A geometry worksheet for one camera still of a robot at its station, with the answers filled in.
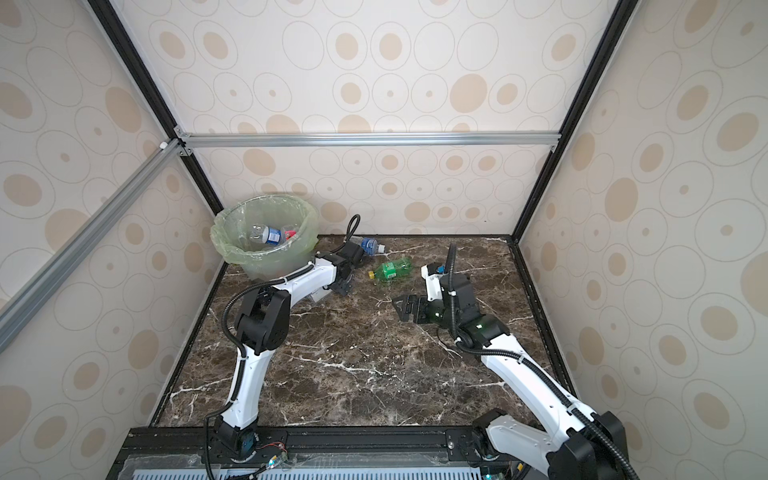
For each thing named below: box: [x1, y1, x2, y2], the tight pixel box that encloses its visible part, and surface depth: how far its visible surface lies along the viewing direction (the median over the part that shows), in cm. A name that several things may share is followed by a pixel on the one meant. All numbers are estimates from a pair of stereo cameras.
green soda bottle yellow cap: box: [367, 257, 412, 280], surface depth 108 cm
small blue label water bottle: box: [250, 224, 285, 245], surface depth 99 cm
